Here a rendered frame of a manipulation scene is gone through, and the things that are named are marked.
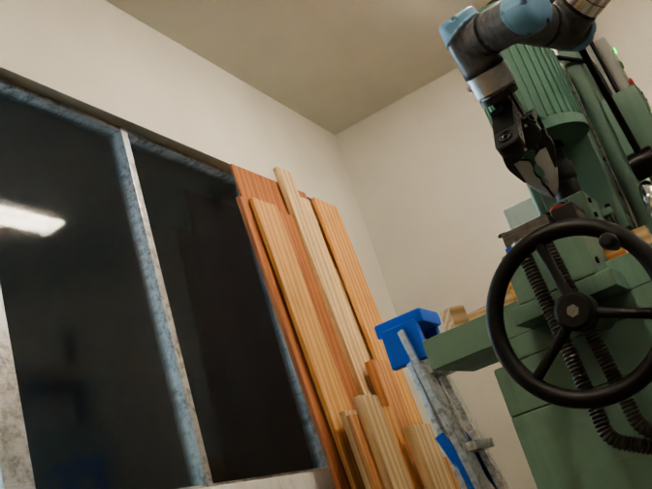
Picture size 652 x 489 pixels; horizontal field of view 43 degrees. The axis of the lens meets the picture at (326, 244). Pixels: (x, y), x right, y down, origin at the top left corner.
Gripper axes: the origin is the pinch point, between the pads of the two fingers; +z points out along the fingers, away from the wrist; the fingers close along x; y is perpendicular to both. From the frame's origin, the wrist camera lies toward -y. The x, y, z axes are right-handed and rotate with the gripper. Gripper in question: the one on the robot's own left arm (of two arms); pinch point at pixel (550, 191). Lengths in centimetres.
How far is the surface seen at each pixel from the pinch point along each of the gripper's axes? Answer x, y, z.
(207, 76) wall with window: 138, 182, -74
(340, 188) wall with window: 144, 259, 4
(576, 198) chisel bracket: -1.6, 11.3, 5.8
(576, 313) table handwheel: 0.1, -28.8, 12.2
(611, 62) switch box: -16, 57, -9
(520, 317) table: 11.3, -17.3, 13.3
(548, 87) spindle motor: -5.5, 21.6, -14.3
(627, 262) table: -6.7, -7.4, 15.2
